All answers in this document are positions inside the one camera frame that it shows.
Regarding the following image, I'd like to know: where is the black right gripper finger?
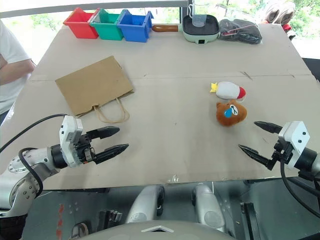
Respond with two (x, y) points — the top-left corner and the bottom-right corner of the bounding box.
(238, 143), (273, 168)
(253, 121), (284, 135)

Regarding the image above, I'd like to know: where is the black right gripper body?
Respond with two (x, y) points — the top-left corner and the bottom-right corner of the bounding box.
(266, 139), (294, 171)

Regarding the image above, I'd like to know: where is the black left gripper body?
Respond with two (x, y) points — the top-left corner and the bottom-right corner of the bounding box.
(74, 131), (98, 165)

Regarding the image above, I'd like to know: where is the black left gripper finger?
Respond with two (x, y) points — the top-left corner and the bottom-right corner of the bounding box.
(86, 126), (121, 140)
(94, 143), (130, 165)

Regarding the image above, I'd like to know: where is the black plastic bag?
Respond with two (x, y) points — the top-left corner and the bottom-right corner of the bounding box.
(217, 18), (263, 45)

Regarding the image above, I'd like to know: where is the brown plush toy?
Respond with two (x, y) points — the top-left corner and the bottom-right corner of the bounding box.
(215, 99), (248, 127)

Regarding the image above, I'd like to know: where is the white rocket plush toy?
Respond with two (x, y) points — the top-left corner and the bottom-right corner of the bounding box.
(209, 81), (248, 103)

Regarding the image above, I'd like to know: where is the silver right robot leg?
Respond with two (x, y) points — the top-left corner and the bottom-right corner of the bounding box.
(191, 183), (226, 233)

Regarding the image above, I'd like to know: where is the grey robot torso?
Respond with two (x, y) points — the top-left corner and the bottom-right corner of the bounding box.
(82, 219), (238, 240)

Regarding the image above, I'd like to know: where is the green plastic bin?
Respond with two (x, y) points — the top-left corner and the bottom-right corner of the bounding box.
(89, 8), (124, 41)

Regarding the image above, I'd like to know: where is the blue plastic bin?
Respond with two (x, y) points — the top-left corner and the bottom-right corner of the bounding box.
(116, 9), (153, 43)

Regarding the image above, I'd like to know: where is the person in white shirt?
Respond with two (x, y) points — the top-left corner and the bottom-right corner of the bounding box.
(0, 19), (36, 126)

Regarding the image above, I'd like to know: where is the red plastic bin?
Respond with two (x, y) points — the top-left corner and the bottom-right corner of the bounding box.
(62, 7), (100, 40)

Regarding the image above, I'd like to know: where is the green electric frying pan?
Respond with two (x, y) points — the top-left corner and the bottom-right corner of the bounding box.
(151, 14), (221, 46)

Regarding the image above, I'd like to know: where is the clear measuring cup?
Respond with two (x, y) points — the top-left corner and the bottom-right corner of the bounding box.
(187, 0), (208, 28)

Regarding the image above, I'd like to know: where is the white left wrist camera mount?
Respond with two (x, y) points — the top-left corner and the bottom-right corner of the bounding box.
(59, 114), (84, 168)

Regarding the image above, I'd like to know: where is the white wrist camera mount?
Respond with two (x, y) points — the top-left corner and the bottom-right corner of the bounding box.
(59, 114), (84, 168)
(278, 120), (311, 170)

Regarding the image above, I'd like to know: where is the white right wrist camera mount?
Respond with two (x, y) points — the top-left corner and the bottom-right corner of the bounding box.
(278, 120), (311, 170)

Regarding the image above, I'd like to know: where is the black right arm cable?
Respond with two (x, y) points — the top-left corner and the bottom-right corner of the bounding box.
(279, 155), (320, 218)

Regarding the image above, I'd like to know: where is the brown paper bag with handles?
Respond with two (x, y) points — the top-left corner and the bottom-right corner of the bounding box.
(55, 55), (135, 124)

